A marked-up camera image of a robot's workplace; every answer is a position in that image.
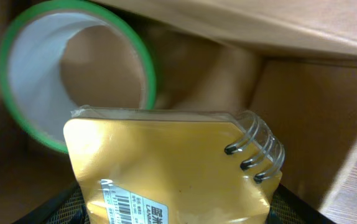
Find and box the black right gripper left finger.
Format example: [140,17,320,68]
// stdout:
[13,182,87,224]

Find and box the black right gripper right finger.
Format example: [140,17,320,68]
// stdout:
[267,184,335,224]

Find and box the brown cardboard box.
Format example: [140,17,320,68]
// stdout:
[0,1,357,223]

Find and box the green tape roll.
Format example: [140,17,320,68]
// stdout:
[0,1,157,154]

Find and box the yellow spiral notepad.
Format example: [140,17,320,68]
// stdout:
[63,107,285,224]

